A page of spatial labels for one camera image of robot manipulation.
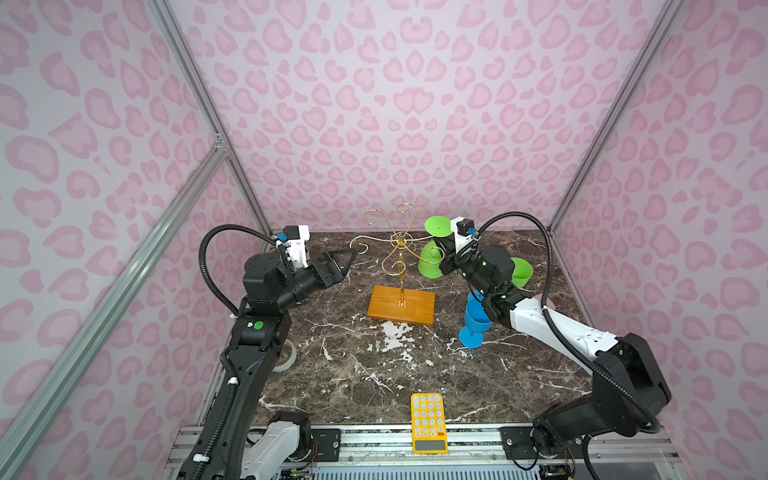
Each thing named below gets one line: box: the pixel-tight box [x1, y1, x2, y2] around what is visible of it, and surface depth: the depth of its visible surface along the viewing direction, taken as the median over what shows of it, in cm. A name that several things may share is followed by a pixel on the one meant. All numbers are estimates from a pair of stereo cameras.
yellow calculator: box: [410, 393, 449, 454], surface depth 77 cm
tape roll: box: [272, 339, 297, 372], surface depth 89 cm
